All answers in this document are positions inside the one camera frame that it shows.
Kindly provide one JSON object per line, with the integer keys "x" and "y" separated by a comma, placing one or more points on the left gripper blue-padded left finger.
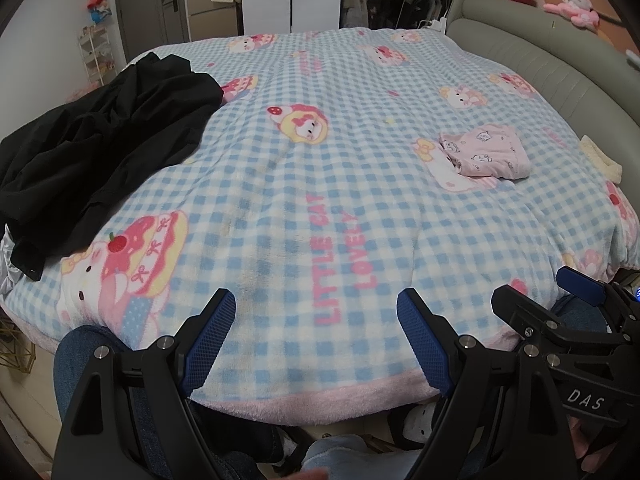
{"x": 202, "y": 337}

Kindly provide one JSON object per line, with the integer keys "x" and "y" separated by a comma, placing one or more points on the dark grey door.
{"x": 147, "y": 24}

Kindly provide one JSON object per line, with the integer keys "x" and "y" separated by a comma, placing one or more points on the pink plush toy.
{"x": 579, "y": 12}

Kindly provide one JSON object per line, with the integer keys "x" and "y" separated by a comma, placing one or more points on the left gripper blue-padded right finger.
{"x": 421, "y": 328}

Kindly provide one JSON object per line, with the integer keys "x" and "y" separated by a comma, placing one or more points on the red blue doll toy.
{"x": 99, "y": 10}

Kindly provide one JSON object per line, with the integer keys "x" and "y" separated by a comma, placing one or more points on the cardboard boxes stack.
{"x": 212, "y": 19}

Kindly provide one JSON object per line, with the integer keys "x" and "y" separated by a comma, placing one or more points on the blue checkered cartoon blanket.
{"x": 318, "y": 193}

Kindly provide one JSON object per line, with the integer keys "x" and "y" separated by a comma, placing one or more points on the white wire shelf rack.
{"x": 96, "y": 53}

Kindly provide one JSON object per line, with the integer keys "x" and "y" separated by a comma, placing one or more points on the black garment pile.
{"x": 63, "y": 173}

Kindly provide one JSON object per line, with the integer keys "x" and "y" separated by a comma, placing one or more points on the cream folded cloth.
{"x": 607, "y": 166}

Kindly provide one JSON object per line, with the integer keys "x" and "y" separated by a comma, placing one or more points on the folded pink patterned clothing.
{"x": 488, "y": 151}

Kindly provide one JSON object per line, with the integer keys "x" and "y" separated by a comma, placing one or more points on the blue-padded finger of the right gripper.
{"x": 535, "y": 324}
{"x": 580, "y": 285}

